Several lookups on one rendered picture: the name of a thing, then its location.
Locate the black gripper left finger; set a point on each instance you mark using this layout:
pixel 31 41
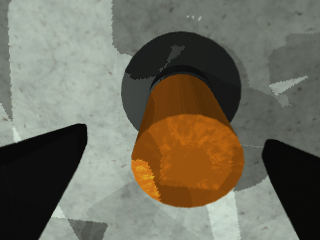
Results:
pixel 34 174

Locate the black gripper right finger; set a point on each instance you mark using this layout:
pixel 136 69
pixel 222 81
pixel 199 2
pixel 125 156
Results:
pixel 295 177

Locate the orange knob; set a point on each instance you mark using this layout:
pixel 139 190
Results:
pixel 186 153

